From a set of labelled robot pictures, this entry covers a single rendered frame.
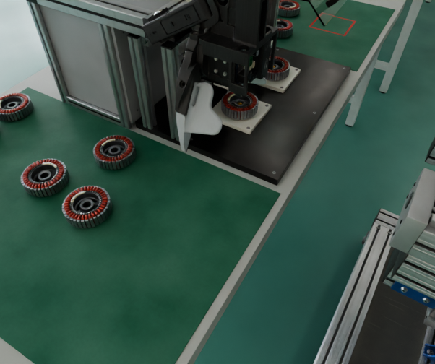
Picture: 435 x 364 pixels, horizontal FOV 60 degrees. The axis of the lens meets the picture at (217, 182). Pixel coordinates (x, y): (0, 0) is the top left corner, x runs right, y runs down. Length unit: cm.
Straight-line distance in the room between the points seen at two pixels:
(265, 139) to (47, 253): 64
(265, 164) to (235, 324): 78
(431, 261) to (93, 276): 66
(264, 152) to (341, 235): 93
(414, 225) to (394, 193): 147
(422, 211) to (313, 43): 107
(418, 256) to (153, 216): 57
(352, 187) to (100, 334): 160
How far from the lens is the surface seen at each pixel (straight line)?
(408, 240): 74
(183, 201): 96
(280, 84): 131
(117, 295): 84
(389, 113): 270
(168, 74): 98
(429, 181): 78
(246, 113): 113
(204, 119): 46
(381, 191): 216
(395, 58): 275
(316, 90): 133
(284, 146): 108
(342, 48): 165
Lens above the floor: 149
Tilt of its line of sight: 48 degrees down
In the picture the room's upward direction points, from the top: 1 degrees clockwise
